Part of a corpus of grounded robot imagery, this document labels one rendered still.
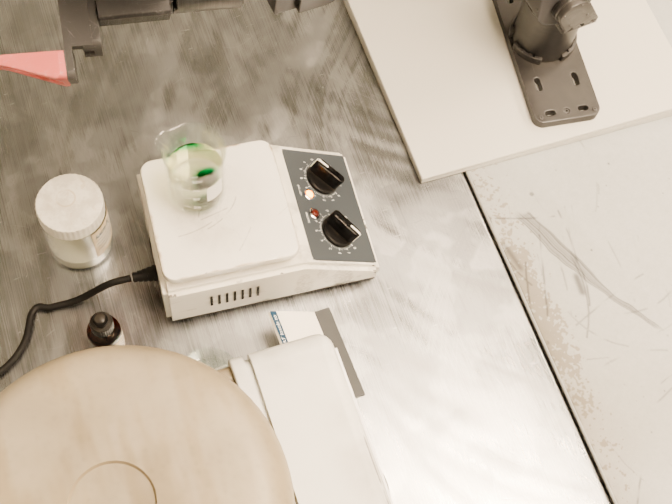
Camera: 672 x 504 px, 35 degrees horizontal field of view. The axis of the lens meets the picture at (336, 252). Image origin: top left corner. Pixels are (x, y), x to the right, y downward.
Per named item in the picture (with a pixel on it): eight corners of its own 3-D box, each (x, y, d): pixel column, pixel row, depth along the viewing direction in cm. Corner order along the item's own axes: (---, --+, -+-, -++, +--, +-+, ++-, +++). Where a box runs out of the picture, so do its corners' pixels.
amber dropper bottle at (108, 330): (85, 353, 95) (74, 325, 89) (102, 325, 97) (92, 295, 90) (115, 367, 95) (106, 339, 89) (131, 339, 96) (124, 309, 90)
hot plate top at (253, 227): (269, 142, 97) (269, 137, 97) (302, 258, 93) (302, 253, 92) (138, 167, 95) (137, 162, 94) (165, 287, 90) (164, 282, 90)
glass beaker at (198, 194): (236, 176, 95) (235, 128, 88) (216, 228, 93) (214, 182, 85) (172, 157, 95) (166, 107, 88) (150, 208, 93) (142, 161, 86)
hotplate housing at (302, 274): (341, 164, 106) (348, 121, 99) (378, 282, 101) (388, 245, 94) (118, 208, 102) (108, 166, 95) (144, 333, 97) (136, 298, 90)
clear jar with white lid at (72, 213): (45, 270, 99) (29, 231, 91) (52, 213, 101) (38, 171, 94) (111, 272, 99) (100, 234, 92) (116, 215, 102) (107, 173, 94)
